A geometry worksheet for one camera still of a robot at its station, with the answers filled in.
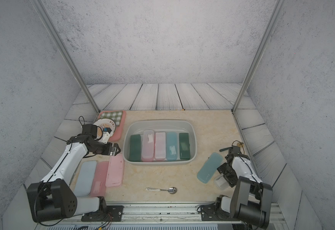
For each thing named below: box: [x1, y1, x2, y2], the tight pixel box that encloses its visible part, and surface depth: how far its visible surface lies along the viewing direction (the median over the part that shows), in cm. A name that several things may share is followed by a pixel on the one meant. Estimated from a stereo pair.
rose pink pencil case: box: [90, 161, 110, 198], surface depth 85 cm
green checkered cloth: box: [99, 111, 123, 127], surface depth 121 cm
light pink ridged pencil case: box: [105, 153, 125, 188], surface depth 86 cm
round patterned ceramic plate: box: [93, 117, 117, 140], surface depth 111 cm
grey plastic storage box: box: [122, 119, 198, 166], surface depth 98 cm
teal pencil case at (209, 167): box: [197, 152, 224, 184], surface depth 91 cm
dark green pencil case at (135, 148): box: [128, 134, 142, 162], surface depth 96 cm
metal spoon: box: [145, 186, 178, 195], surface depth 82 cm
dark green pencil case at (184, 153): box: [178, 132, 191, 160], surface depth 99 cm
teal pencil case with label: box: [166, 131, 178, 162], surface depth 98 cm
